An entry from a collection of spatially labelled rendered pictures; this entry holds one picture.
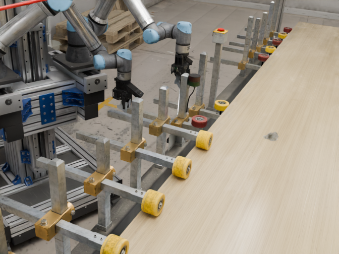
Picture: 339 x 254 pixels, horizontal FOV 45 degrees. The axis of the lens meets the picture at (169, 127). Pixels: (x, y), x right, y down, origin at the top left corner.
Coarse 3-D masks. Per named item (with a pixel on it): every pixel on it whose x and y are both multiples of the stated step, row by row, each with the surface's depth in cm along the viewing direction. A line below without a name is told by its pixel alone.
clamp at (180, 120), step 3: (177, 117) 213; (186, 117) 214; (174, 120) 210; (180, 120) 210; (183, 120) 211; (186, 120) 215; (189, 120) 218; (171, 123) 208; (174, 123) 208; (177, 123) 207; (180, 123) 207; (177, 126) 208; (180, 126) 208
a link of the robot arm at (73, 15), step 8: (72, 8) 199; (72, 16) 201; (80, 16) 203; (72, 24) 204; (80, 24) 204; (88, 24) 208; (80, 32) 206; (88, 32) 207; (88, 40) 209; (96, 40) 211; (88, 48) 213; (96, 48) 212; (104, 48) 216
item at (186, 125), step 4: (128, 108) 221; (128, 112) 222; (144, 112) 218; (148, 112) 219; (144, 116) 218; (148, 116) 217; (152, 116) 216; (156, 116) 215; (172, 120) 212; (184, 124) 210; (188, 124) 209; (184, 128) 210; (188, 128) 209; (192, 128) 208; (196, 128) 207; (200, 128) 207
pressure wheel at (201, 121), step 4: (196, 116) 207; (200, 116) 208; (204, 116) 208; (192, 120) 205; (196, 120) 203; (200, 120) 204; (204, 120) 204; (192, 124) 205; (196, 124) 203; (200, 124) 203; (204, 124) 204
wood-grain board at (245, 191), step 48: (288, 48) 328; (336, 48) 337; (240, 96) 236; (288, 96) 240; (336, 96) 245; (240, 144) 187; (288, 144) 189; (336, 144) 192; (192, 192) 152; (240, 192) 154; (288, 192) 156; (336, 192) 158; (144, 240) 129; (192, 240) 130; (240, 240) 131; (288, 240) 133; (336, 240) 134
